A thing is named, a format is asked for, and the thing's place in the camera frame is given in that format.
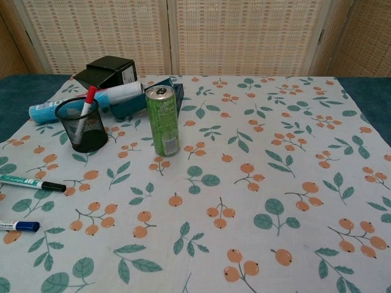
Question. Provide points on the black cap green marker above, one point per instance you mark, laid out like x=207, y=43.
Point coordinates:
x=30, y=183

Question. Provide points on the blue cap marker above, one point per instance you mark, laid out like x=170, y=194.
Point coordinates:
x=24, y=226

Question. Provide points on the black mesh pen holder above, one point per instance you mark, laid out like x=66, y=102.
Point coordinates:
x=91, y=134

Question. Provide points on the red cap marker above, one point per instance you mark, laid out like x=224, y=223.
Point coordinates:
x=89, y=96

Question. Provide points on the green drink can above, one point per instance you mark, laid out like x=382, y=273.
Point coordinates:
x=163, y=122

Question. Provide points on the dark blue flat case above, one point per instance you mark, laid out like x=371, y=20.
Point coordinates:
x=180, y=94

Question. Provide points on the floral fruit print tablecloth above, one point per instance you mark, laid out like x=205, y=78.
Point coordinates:
x=232, y=189

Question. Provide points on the teal rectangular box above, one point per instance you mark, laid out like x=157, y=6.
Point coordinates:
x=131, y=107

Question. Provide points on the blue white spray can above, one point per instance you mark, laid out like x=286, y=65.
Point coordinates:
x=122, y=91

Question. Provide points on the black cardboard box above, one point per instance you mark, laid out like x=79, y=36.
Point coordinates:
x=107, y=71

